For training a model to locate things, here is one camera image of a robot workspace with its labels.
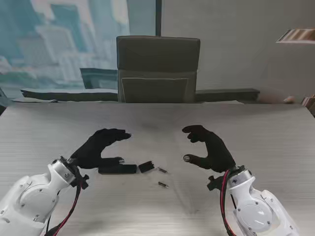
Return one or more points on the black battery cover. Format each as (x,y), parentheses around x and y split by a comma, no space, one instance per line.
(146,167)

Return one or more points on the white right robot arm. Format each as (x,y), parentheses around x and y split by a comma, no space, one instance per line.
(256,209)

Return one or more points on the small silver battery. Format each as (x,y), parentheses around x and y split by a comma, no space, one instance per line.
(163,184)
(163,169)

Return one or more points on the grey office chair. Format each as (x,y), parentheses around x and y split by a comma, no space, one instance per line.
(157,71)

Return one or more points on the long dark low cabinet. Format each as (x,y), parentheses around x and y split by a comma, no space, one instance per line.
(69,94)

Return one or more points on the brown wooden furniture edge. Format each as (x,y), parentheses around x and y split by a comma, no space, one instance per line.
(309,104)

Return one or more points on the wooden wall shelf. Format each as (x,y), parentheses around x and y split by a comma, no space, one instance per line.
(297,35)

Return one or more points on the short dark low cabinet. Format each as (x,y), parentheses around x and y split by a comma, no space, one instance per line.
(226,94)

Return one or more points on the black remote control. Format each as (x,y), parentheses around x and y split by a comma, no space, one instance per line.
(118,169)

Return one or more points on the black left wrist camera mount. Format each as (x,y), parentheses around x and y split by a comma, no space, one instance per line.
(83,180)

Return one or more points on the grey paper sheet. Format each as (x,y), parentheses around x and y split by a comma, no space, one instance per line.
(34,100)

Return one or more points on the dark object at table corner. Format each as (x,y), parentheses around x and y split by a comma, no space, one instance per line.
(2,103)

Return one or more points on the small tan object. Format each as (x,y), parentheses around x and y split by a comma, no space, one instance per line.
(288,100)

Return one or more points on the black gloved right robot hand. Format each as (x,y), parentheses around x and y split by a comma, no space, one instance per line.
(216,155)

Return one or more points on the dark window frame post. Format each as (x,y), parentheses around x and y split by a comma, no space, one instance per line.
(158,17)

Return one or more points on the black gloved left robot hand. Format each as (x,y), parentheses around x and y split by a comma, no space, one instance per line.
(91,152)

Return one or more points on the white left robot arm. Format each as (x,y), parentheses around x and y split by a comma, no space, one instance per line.
(27,196)

